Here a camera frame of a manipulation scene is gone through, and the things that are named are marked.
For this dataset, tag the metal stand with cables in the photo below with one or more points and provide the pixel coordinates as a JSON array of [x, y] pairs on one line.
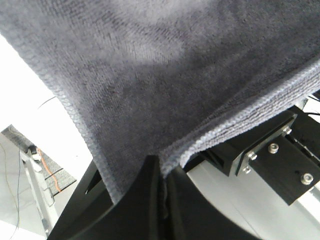
[[47, 179]]

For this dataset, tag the dark navy towel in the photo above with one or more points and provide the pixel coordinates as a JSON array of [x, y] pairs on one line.
[[166, 77]]

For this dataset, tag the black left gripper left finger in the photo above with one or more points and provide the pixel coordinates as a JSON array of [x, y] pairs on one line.
[[91, 215]]

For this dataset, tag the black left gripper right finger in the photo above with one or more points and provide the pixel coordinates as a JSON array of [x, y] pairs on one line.
[[192, 217]]

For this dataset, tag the right gripper body with camera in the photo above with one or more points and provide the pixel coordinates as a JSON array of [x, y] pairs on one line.
[[284, 151]]

